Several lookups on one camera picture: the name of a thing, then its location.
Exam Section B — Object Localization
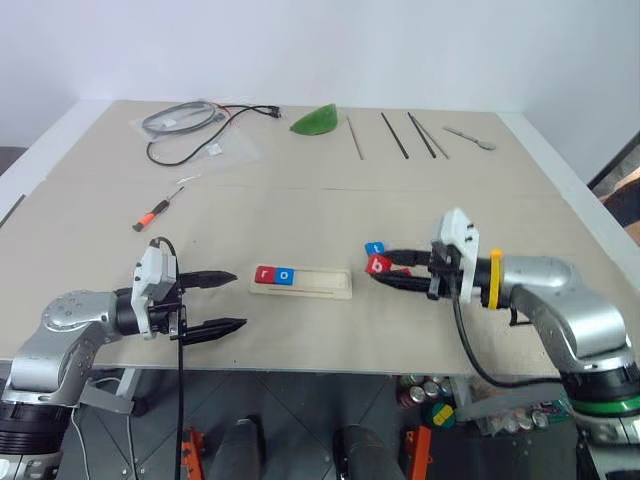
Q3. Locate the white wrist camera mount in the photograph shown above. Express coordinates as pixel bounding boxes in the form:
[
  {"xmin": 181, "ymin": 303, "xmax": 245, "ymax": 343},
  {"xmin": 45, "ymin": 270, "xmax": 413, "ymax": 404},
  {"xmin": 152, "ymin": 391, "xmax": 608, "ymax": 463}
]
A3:
[
  {"xmin": 431, "ymin": 206, "xmax": 482, "ymax": 305},
  {"xmin": 130, "ymin": 243, "xmax": 179, "ymax": 342}
]

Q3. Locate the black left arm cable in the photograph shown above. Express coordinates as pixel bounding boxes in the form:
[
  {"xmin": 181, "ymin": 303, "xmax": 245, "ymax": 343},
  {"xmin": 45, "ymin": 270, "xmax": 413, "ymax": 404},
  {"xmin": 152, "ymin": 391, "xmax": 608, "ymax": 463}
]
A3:
[{"xmin": 151, "ymin": 235, "xmax": 187, "ymax": 480}]

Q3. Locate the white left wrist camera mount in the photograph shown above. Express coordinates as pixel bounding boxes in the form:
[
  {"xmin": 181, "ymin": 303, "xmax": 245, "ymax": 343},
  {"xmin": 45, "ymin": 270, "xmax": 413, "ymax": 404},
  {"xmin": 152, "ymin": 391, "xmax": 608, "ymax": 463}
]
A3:
[{"xmin": 130, "ymin": 243, "xmax": 179, "ymax": 342}]

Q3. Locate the thin white cable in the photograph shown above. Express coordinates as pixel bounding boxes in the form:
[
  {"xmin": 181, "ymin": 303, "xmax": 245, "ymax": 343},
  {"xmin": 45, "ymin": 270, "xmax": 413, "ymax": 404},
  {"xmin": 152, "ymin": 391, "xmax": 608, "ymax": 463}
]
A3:
[{"xmin": 71, "ymin": 376, "xmax": 137, "ymax": 480}]

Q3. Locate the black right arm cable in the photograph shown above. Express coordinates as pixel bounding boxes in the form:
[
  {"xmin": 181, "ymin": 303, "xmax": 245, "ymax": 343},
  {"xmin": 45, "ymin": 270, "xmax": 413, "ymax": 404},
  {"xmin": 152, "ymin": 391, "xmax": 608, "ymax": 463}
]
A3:
[{"xmin": 450, "ymin": 294, "xmax": 569, "ymax": 391}]

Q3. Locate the orange black handled screwdriver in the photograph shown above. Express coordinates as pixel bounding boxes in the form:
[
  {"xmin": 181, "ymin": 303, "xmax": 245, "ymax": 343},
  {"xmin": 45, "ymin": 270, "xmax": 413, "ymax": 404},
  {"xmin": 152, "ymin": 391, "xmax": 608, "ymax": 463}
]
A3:
[{"xmin": 131, "ymin": 185, "xmax": 187, "ymax": 233}]

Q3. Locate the flat metal spoon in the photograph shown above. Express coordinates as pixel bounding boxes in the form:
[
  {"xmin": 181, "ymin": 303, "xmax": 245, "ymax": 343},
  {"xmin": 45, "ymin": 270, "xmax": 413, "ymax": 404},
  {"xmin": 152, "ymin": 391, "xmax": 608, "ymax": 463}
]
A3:
[{"xmin": 443, "ymin": 125, "xmax": 497, "ymax": 152}]

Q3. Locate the orange metal bracket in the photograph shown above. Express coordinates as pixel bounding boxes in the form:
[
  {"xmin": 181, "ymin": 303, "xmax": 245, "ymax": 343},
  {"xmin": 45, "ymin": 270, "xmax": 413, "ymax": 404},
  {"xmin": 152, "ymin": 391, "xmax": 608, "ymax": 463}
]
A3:
[
  {"xmin": 181, "ymin": 426, "xmax": 207, "ymax": 480},
  {"xmin": 405, "ymin": 426, "xmax": 433, "ymax": 480}
]

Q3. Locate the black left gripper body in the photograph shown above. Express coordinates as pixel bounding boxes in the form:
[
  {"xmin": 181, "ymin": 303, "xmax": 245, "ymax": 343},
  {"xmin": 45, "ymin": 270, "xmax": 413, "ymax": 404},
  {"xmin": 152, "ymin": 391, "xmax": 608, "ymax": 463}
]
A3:
[{"xmin": 147, "ymin": 272, "xmax": 190, "ymax": 344}]

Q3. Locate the red letter block b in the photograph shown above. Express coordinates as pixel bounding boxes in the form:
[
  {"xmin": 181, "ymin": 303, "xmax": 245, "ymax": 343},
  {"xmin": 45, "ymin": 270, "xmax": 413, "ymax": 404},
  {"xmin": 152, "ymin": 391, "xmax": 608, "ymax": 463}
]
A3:
[{"xmin": 365, "ymin": 255, "xmax": 394, "ymax": 277}]

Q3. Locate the long black cable with plugs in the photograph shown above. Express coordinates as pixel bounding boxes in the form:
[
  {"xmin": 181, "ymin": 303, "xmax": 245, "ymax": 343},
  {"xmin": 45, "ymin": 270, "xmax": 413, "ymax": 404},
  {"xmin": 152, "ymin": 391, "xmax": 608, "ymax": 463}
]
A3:
[{"xmin": 146, "ymin": 102, "xmax": 282, "ymax": 167}]

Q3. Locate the thin grey-brown rod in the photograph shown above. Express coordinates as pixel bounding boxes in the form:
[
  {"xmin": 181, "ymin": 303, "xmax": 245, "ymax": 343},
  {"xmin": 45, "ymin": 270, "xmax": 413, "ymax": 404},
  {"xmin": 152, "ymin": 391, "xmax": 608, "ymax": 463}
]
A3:
[{"xmin": 346, "ymin": 116, "xmax": 365, "ymax": 162}]

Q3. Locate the thin black rod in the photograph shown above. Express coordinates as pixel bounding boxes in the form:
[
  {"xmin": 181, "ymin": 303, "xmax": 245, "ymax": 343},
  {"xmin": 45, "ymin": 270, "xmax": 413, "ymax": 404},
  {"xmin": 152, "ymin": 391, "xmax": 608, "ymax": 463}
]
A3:
[
  {"xmin": 380, "ymin": 111, "xmax": 411, "ymax": 161},
  {"xmin": 406, "ymin": 111, "xmax": 438, "ymax": 160}
]

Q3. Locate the yellow wrist strap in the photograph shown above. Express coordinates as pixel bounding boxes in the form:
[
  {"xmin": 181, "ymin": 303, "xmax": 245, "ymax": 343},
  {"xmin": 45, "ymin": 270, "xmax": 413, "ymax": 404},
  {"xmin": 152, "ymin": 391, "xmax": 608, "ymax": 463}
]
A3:
[{"xmin": 481, "ymin": 247, "xmax": 503, "ymax": 312}]

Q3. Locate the green round lid with yellow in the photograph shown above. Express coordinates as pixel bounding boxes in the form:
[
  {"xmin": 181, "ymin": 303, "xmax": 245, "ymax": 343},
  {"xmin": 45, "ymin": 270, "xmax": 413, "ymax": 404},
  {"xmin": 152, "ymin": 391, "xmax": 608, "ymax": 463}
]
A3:
[{"xmin": 423, "ymin": 399, "xmax": 456, "ymax": 429}]

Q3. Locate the wooden letter tray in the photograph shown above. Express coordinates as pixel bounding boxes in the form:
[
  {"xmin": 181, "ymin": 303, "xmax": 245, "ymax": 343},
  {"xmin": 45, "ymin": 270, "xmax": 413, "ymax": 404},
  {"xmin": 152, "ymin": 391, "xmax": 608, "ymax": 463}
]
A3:
[{"xmin": 249, "ymin": 264, "xmax": 354, "ymax": 302}]

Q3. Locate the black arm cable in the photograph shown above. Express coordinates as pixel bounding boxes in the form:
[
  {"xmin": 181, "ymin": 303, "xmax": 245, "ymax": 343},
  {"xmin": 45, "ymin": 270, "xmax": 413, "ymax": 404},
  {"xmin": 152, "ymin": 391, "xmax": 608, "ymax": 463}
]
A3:
[
  {"xmin": 151, "ymin": 235, "xmax": 187, "ymax": 480},
  {"xmin": 450, "ymin": 294, "xmax": 569, "ymax": 391}
]

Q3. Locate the grey metal bracket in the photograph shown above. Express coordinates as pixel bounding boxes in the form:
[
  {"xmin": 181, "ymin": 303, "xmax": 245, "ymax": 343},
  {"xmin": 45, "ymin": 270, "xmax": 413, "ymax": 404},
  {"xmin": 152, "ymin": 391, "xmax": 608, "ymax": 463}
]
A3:
[{"xmin": 78, "ymin": 381, "xmax": 137, "ymax": 417}]

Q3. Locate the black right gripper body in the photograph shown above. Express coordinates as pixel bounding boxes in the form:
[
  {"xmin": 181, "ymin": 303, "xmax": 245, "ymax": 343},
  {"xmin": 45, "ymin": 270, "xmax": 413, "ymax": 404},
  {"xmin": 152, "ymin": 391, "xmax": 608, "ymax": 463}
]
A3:
[{"xmin": 426, "ymin": 241, "xmax": 467, "ymax": 301}]

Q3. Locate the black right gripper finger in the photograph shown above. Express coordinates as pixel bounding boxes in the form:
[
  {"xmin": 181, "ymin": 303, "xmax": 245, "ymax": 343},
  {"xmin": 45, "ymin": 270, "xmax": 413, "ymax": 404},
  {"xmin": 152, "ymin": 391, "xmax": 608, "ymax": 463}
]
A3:
[
  {"xmin": 386, "ymin": 248, "xmax": 434, "ymax": 267},
  {"xmin": 374, "ymin": 272, "xmax": 433, "ymax": 297}
]

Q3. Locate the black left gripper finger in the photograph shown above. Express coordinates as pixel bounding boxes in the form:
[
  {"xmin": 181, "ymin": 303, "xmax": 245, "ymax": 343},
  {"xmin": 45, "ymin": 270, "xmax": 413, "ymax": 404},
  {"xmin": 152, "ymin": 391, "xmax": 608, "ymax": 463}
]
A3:
[
  {"xmin": 178, "ymin": 317, "xmax": 249, "ymax": 347},
  {"xmin": 180, "ymin": 269, "xmax": 239, "ymax": 292}
]

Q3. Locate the green leaf-shaped object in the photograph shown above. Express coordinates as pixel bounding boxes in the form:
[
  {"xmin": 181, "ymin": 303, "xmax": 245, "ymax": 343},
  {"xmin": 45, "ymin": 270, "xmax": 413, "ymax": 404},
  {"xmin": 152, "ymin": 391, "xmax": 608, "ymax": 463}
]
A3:
[{"xmin": 289, "ymin": 102, "xmax": 339, "ymax": 138}]

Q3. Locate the coiled grey cable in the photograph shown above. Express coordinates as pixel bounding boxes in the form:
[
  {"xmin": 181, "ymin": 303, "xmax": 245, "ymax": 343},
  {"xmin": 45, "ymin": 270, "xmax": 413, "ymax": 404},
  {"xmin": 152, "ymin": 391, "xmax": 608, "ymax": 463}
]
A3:
[{"xmin": 141, "ymin": 100, "xmax": 227, "ymax": 137}]

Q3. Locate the clear plastic bag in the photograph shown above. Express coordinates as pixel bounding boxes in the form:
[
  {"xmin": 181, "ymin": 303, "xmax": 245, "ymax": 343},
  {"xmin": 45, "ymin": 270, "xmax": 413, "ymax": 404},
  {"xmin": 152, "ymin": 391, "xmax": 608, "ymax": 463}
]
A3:
[{"xmin": 128, "ymin": 96, "xmax": 264, "ymax": 167}]

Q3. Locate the dark rounded shape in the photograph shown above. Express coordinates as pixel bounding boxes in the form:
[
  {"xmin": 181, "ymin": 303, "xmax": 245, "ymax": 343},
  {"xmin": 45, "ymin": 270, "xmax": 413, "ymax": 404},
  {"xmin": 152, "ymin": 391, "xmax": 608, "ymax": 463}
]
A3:
[
  {"xmin": 218, "ymin": 416, "xmax": 265, "ymax": 480},
  {"xmin": 332, "ymin": 423, "xmax": 407, "ymax": 480}
]

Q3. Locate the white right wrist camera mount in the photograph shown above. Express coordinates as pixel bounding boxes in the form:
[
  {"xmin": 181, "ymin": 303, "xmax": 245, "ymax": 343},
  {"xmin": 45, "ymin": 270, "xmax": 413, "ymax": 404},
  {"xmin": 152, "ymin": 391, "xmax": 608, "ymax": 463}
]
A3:
[{"xmin": 431, "ymin": 206, "xmax": 482, "ymax": 305}]

